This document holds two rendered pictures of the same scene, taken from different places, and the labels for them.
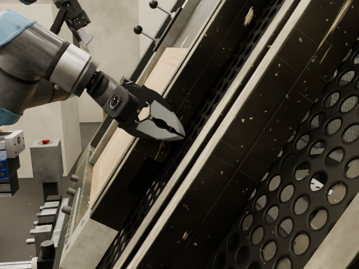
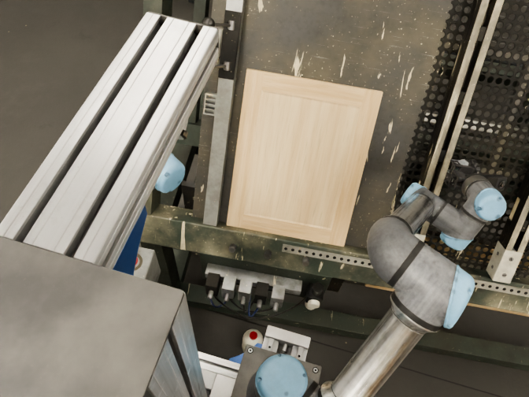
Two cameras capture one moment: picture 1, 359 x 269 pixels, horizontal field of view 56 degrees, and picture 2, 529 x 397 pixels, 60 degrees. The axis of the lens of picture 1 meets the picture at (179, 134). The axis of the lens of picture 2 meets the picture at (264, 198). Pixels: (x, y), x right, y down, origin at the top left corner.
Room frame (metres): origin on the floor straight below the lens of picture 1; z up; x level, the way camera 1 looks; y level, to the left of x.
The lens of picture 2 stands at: (0.95, 1.11, 2.38)
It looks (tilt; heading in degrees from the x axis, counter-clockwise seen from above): 57 degrees down; 286
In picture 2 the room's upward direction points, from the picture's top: 7 degrees clockwise
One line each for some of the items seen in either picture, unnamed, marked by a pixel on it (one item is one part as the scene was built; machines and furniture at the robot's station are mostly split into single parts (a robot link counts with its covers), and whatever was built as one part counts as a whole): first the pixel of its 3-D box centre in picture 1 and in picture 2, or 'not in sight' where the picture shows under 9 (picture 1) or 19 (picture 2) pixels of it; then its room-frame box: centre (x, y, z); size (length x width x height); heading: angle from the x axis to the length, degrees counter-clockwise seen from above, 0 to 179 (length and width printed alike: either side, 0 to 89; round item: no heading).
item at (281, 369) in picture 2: not in sight; (282, 384); (0.92, 0.86, 1.20); 0.13 x 0.12 x 0.14; 161
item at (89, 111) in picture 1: (87, 101); not in sight; (6.26, 1.72, 0.36); 0.58 x 0.45 x 0.72; 96
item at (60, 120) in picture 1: (41, 90); not in sight; (3.81, 1.56, 0.88); 0.90 x 0.60 x 1.75; 6
